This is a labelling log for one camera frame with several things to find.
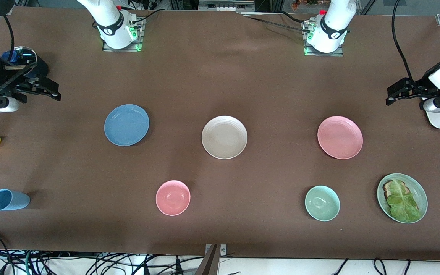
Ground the green lettuce leaf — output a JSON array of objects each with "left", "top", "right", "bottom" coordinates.
[{"left": 387, "top": 179, "right": 421, "bottom": 223}]

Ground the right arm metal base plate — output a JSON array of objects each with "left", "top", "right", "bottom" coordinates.
[{"left": 102, "top": 15, "right": 144, "bottom": 52}]

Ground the green plate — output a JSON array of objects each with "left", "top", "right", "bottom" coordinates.
[{"left": 377, "top": 173, "right": 428, "bottom": 224}]

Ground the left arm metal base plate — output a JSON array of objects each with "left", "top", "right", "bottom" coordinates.
[{"left": 303, "top": 19, "right": 345, "bottom": 57}]

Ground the black right base cable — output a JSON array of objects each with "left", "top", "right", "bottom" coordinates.
[{"left": 129, "top": 7, "right": 175, "bottom": 26}]

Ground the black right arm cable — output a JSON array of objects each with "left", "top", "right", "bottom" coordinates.
[{"left": 0, "top": 15, "right": 38, "bottom": 102}]

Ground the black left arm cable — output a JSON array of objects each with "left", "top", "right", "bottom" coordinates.
[{"left": 391, "top": 0, "right": 416, "bottom": 83}]

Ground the dark camera pole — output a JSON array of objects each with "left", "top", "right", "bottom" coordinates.
[{"left": 195, "top": 244, "right": 220, "bottom": 275}]

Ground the brown table cloth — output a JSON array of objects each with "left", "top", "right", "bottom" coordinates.
[{"left": 0, "top": 7, "right": 440, "bottom": 261}]

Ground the brown toast slice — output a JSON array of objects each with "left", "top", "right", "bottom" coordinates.
[{"left": 383, "top": 180, "right": 411, "bottom": 200}]

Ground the pink plate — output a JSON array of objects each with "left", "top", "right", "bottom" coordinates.
[{"left": 317, "top": 116, "right": 363, "bottom": 160}]

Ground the blue cup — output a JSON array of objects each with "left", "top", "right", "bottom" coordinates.
[{"left": 0, "top": 189, "right": 31, "bottom": 211}]

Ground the black left base cable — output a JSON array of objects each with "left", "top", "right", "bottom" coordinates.
[{"left": 242, "top": 11, "right": 312, "bottom": 34}]

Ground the orange brown object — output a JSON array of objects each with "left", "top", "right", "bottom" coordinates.
[{"left": 290, "top": 0, "right": 322, "bottom": 11}]

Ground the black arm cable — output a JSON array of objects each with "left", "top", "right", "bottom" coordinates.
[
  {"left": 391, "top": 0, "right": 416, "bottom": 83},
  {"left": 0, "top": 15, "right": 38, "bottom": 102}
]

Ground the black base cable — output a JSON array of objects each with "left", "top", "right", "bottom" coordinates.
[
  {"left": 129, "top": 7, "right": 175, "bottom": 26},
  {"left": 242, "top": 11, "right": 312, "bottom": 34}
]

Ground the beige plate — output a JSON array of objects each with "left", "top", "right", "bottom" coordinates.
[{"left": 201, "top": 116, "right": 248, "bottom": 160}]

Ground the small metal bracket plate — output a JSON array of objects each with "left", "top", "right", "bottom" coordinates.
[{"left": 205, "top": 244, "right": 227, "bottom": 255}]

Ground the dark blue pot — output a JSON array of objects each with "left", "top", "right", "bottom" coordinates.
[{"left": 0, "top": 46, "right": 49, "bottom": 87}]

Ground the pink bowl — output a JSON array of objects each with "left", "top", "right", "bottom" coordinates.
[{"left": 155, "top": 180, "right": 191, "bottom": 216}]

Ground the blue plate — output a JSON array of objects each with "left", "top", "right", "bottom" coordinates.
[{"left": 104, "top": 104, "right": 150, "bottom": 147}]

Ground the green bowl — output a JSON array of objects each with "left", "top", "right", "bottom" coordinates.
[{"left": 305, "top": 185, "right": 340, "bottom": 222}]

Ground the grey metal frame rail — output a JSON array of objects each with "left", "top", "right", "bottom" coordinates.
[{"left": 198, "top": 0, "right": 256, "bottom": 14}]

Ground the glass pot lid blue knob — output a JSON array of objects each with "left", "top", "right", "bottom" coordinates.
[{"left": 2, "top": 46, "right": 37, "bottom": 68}]

